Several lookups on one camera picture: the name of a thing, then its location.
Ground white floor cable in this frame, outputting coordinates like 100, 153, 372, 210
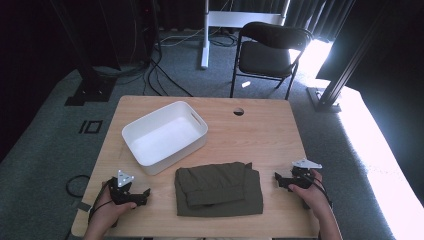
159, 27, 205, 47

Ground black floor cables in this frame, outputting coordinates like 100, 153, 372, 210
142, 49, 195, 98

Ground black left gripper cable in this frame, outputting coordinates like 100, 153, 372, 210
87, 179, 115, 225

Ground white desk frame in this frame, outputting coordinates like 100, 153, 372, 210
200, 0, 291, 70

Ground person's right hand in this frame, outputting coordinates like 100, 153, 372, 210
287, 169, 331, 215

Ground black metal stand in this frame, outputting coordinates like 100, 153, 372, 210
49, 0, 118, 107
306, 0, 393, 114

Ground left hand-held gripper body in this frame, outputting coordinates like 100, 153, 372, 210
107, 169, 143, 206

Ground black cable loop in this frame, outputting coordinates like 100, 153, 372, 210
65, 174, 91, 199

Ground dark curtain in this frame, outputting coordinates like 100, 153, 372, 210
156, 0, 358, 43

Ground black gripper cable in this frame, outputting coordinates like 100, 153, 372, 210
308, 174, 333, 208
87, 179, 115, 225

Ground white plastic bin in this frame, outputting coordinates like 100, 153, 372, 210
121, 100, 209, 176

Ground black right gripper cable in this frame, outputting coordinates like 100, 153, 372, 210
308, 174, 333, 208

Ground olive green pants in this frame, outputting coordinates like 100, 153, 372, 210
174, 161, 264, 218

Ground person's left hand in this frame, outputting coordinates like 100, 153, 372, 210
87, 187, 138, 231

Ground black folding chair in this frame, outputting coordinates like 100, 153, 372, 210
229, 21, 313, 101

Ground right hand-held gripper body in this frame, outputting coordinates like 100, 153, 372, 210
287, 157, 323, 190

